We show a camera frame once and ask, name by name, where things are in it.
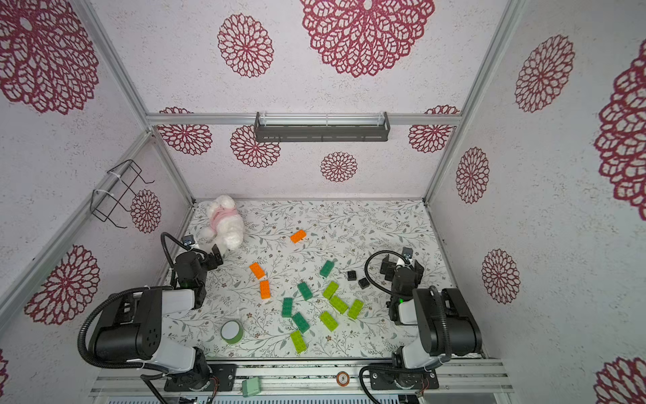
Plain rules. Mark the orange lego brick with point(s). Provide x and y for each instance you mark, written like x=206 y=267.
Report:
x=299 y=236
x=265 y=290
x=257 y=270

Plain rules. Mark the dark green lego brick top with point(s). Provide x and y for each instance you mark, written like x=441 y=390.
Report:
x=326 y=269

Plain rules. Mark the green tape roll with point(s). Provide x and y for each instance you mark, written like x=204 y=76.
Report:
x=232 y=332

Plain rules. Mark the black small lego near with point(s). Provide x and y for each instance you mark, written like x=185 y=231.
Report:
x=364 y=283

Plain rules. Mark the black wire basket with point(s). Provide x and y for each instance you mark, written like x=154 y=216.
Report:
x=105 y=202

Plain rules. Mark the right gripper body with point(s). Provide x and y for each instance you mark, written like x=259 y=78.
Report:
x=392 y=270

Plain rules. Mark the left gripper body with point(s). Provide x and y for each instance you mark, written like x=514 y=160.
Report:
x=208 y=264

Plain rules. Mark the dark green lego brick lower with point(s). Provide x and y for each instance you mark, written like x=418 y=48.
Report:
x=300 y=322

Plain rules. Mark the green connector block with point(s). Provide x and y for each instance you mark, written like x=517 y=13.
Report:
x=251 y=387

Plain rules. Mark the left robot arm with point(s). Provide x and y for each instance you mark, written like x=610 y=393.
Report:
x=126 y=330

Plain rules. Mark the dark green lego brick centre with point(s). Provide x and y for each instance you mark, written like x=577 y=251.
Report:
x=305 y=291

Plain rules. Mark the round orange sticker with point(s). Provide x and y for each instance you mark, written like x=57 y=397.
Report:
x=343 y=379

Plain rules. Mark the lime lego brick bottom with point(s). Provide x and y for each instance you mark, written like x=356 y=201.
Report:
x=297 y=339

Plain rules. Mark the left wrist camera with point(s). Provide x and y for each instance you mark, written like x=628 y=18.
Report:
x=188 y=241

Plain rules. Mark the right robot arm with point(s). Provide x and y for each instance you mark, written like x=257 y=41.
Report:
x=445 y=325

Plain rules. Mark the dark green lego brick left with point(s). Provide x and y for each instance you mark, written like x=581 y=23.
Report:
x=287 y=307

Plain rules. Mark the dark green lego brick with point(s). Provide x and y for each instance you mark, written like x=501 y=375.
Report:
x=300 y=322
x=326 y=269
x=305 y=291
x=287 y=307

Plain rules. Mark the lime lego brick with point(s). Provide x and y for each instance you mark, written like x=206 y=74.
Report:
x=355 y=309
x=338 y=304
x=330 y=290
x=329 y=321
x=297 y=339

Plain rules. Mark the white plush bunny pink shirt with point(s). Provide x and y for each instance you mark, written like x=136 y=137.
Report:
x=226 y=226

